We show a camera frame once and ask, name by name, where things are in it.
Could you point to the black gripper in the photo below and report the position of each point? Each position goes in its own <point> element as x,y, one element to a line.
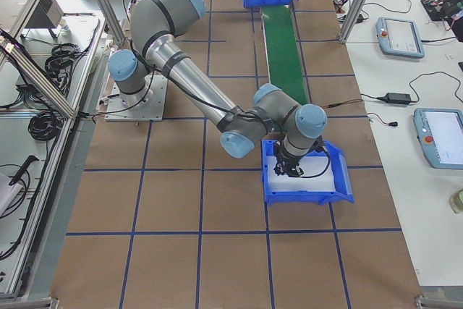
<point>288,161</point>

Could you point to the white foam pad right bin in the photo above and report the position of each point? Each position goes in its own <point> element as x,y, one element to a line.
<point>311,165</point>

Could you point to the blue bin right side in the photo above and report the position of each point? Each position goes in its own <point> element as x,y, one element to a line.
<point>337,162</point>

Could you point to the green conveyor belt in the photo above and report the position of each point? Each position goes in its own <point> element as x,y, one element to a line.
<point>282,51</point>

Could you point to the black power adapter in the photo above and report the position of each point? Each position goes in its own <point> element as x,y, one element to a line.
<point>398,98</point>

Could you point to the upper teach pendant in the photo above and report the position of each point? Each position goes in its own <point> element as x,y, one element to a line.
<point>399,38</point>

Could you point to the teach pendant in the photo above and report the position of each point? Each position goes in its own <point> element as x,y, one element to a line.
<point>399,38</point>
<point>439,133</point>

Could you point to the lower teach pendant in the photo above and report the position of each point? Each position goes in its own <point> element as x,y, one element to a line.
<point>439,133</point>

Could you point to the grey control box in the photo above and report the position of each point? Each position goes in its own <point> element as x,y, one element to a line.
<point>46,15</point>

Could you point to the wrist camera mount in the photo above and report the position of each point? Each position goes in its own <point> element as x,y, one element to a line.
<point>319,146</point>

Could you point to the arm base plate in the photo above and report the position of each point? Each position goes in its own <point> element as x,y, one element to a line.
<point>146,105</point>

